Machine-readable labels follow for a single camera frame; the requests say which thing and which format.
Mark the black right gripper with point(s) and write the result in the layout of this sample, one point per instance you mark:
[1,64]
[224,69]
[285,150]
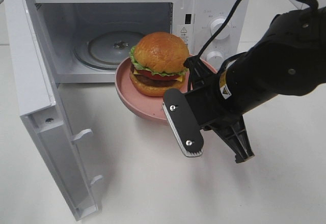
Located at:
[218,105]

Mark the burger with lettuce and cheese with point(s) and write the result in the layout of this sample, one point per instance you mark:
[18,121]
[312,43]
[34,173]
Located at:
[157,63]

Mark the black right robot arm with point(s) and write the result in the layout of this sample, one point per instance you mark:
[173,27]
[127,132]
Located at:
[288,60]

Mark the lower white timer knob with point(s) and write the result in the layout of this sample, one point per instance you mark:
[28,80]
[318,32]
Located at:
[215,59]

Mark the glass microwave turntable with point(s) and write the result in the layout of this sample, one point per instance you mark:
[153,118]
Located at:
[105,46]

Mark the white microwave oven body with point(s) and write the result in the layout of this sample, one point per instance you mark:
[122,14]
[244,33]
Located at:
[194,21]

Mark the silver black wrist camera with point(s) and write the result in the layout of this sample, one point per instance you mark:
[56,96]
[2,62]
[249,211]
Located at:
[183,123]

